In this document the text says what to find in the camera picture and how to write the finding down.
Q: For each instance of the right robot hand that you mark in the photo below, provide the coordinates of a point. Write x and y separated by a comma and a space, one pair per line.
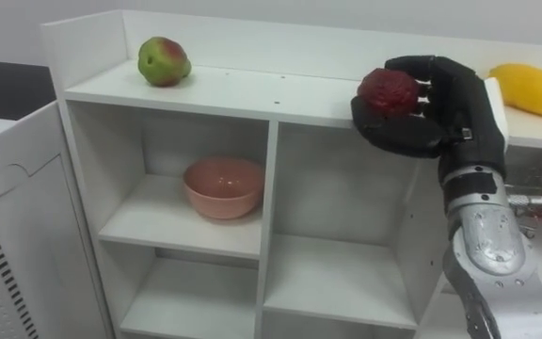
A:
459, 113

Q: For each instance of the red fruit soft toy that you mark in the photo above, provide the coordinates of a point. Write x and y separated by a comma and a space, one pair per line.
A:
388, 92

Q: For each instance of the yellow mango soft toy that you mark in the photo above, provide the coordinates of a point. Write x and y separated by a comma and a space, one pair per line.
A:
532, 89

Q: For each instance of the white shelf unit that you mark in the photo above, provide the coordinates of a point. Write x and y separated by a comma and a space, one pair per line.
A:
233, 141

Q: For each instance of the pink ceramic bowl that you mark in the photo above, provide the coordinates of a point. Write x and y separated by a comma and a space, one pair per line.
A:
224, 187

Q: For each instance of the green red apple soft toy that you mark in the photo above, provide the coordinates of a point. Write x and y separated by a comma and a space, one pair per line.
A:
163, 61

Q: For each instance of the white appliance with vent slots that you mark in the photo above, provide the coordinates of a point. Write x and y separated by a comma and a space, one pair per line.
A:
21, 226

